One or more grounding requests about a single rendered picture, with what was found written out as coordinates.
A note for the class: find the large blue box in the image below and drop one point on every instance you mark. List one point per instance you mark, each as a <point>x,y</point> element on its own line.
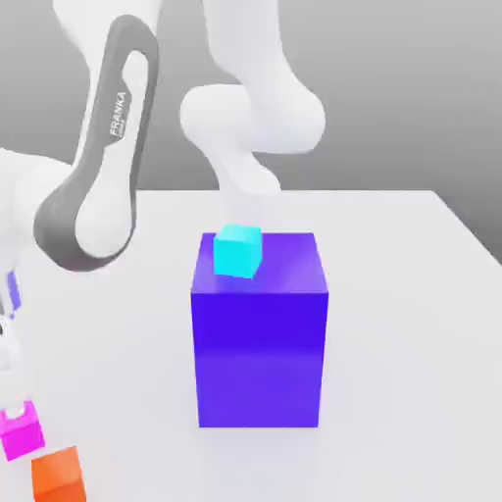
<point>259,353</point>

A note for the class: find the small cyan cube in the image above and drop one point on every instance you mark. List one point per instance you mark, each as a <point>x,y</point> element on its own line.
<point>237,253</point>

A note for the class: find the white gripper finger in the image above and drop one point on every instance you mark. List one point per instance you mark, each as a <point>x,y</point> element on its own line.
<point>15,412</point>

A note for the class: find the small orange cube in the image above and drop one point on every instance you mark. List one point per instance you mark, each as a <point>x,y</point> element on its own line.
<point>59,476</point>

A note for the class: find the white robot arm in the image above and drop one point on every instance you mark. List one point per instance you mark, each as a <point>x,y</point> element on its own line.
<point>255,117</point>

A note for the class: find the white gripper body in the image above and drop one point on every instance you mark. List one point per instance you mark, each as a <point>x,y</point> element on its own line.
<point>8,376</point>

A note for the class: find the small magenta cube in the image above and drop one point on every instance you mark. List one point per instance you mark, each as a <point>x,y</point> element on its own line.
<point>21,437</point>

